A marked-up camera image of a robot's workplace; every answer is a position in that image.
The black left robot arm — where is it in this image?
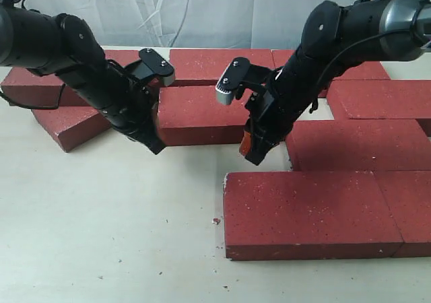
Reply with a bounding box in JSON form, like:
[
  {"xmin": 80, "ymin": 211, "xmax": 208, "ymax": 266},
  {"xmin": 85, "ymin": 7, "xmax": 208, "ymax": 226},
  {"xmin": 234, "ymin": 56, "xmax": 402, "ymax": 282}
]
[{"xmin": 1, "ymin": 0, "xmax": 174, "ymax": 154}]

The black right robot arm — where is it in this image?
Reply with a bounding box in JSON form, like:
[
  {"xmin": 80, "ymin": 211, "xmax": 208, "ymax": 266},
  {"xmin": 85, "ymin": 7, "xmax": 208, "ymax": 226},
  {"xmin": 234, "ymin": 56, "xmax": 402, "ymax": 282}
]
[{"xmin": 240, "ymin": 0, "xmax": 430, "ymax": 165}]

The red brick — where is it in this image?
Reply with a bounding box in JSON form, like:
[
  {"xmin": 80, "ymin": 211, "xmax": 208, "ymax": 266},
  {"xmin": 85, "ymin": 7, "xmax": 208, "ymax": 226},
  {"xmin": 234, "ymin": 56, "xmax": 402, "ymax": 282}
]
[
  {"xmin": 1, "ymin": 49, "xmax": 139, "ymax": 106},
  {"xmin": 374, "ymin": 171, "xmax": 430, "ymax": 258},
  {"xmin": 223, "ymin": 172, "xmax": 403, "ymax": 261},
  {"xmin": 327, "ymin": 80, "xmax": 430, "ymax": 121},
  {"xmin": 169, "ymin": 48, "xmax": 274, "ymax": 86},
  {"xmin": 32, "ymin": 106, "xmax": 111, "ymax": 153},
  {"xmin": 271, "ymin": 49, "xmax": 392, "ymax": 98}
]

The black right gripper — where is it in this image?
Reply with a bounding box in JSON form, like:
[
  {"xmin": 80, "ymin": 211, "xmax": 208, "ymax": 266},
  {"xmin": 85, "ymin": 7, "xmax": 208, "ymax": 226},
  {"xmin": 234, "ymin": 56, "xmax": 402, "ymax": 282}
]
[{"xmin": 238, "ymin": 64, "xmax": 296, "ymax": 165}]

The red brick second row right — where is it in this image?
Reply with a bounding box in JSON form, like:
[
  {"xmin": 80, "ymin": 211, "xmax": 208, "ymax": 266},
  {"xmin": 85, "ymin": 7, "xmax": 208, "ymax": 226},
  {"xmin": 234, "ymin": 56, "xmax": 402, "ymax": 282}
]
[{"xmin": 286, "ymin": 119, "xmax": 430, "ymax": 171}]

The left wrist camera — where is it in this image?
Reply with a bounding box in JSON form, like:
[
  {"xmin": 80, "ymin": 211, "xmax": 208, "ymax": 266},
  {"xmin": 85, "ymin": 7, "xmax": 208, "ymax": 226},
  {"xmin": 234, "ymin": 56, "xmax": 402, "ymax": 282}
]
[{"xmin": 138, "ymin": 48, "xmax": 175, "ymax": 86}]

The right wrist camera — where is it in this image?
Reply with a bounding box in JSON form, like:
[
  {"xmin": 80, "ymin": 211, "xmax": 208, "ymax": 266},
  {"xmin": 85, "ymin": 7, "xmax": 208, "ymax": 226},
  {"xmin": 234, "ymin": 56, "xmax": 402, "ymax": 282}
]
[{"xmin": 215, "ymin": 57, "xmax": 251, "ymax": 106}]

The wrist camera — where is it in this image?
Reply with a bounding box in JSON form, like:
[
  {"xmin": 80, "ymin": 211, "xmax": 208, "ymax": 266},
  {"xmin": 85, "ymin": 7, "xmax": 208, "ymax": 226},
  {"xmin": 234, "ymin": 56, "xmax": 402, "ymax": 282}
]
[
  {"xmin": 215, "ymin": 57, "xmax": 251, "ymax": 106},
  {"xmin": 138, "ymin": 48, "xmax": 175, "ymax": 86}
]

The white backdrop cloth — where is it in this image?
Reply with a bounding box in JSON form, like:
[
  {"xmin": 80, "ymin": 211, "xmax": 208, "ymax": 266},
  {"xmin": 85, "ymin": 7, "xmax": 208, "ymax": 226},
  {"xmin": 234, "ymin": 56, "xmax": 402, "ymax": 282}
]
[{"xmin": 25, "ymin": 0, "xmax": 356, "ymax": 49}]

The red brick being placed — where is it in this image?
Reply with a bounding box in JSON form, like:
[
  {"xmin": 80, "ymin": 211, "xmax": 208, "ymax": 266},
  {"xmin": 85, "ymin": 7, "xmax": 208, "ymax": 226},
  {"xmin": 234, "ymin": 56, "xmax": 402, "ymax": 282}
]
[{"xmin": 157, "ymin": 86, "xmax": 251, "ymax": 146}]

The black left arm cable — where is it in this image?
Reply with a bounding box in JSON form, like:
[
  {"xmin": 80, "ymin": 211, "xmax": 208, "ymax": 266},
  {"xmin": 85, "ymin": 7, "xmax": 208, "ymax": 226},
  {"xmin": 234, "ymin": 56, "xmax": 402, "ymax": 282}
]
[{"xmin": 0, "ymin": 0, "xmax": 67, "ymax": 110}]

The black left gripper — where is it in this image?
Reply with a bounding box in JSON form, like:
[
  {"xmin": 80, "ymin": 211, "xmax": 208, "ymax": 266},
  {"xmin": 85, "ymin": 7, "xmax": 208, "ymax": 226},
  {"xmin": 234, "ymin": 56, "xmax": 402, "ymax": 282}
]
[{"xmin": 108, "ymin": 59, "xmax": 166, "ymax": 155}]

